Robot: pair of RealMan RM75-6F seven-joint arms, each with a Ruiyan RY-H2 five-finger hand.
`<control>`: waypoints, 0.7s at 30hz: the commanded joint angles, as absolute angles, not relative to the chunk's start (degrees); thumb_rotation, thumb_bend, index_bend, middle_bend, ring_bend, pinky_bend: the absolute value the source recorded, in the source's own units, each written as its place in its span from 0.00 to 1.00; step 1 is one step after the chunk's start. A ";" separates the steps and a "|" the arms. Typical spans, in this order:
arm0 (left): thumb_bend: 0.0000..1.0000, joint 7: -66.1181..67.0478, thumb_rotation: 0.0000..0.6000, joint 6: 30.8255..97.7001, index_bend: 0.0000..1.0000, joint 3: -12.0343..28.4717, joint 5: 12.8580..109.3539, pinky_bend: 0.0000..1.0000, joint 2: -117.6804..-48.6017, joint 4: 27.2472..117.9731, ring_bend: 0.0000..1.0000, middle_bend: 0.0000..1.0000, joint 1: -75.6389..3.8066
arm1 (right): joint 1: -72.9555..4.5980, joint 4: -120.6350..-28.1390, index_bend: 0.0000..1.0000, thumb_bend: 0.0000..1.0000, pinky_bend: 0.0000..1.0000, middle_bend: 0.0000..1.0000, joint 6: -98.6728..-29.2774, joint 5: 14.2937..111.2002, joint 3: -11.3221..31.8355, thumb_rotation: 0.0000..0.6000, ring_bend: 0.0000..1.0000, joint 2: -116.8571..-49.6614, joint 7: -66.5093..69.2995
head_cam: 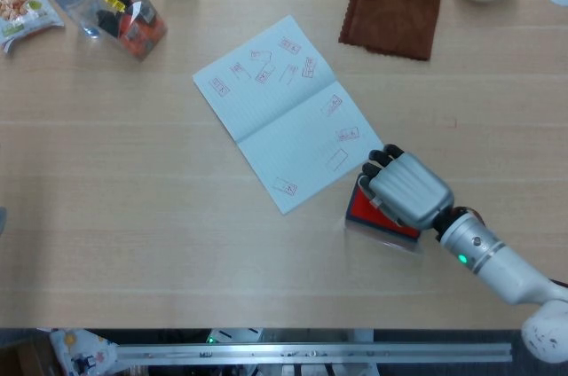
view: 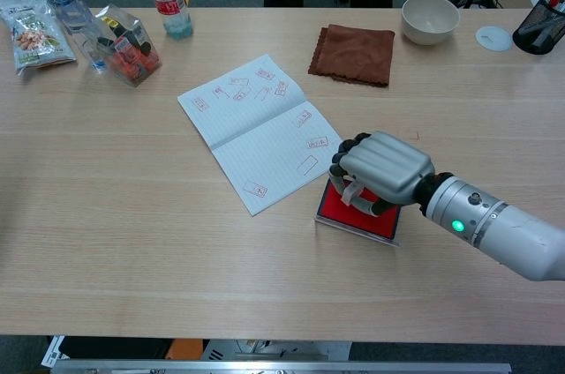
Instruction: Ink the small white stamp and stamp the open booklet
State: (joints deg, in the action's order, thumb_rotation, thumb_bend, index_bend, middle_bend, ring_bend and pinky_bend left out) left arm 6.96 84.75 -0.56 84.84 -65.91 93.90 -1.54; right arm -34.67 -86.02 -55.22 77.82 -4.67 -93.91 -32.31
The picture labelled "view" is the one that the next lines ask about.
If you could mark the clear bag orange snacks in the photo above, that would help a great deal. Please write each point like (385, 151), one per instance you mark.
(130, 56)

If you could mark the orange object under table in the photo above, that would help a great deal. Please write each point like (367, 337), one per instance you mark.
(185, 349)

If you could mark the black mesh pen holder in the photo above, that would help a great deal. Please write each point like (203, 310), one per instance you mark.
(540, 34)

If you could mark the white and red stamp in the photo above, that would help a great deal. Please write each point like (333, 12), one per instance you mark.
(351, 192)

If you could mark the folded brown cloth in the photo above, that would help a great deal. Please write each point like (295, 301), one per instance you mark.
(353, 54)

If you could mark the cream bowl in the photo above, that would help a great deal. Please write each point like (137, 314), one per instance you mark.
(430, 25)

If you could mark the printed paper sheet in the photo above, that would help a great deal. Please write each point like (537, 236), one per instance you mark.
(53, 349)

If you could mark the aluminium profile rail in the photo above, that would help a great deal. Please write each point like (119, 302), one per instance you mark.
(265, 368)

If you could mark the red ink pad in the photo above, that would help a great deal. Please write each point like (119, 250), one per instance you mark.
(335, 211)

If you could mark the printed nut snack bag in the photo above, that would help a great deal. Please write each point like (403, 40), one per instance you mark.
(33, 34)

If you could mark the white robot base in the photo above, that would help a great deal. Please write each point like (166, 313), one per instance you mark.
(273, 349)

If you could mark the white cap water bottle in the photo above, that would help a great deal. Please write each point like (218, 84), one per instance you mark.
(70, 12)

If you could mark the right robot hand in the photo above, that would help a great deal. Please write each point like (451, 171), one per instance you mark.
(384, 162)

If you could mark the open lined stamped notebook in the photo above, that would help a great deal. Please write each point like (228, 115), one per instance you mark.
(256, 140)

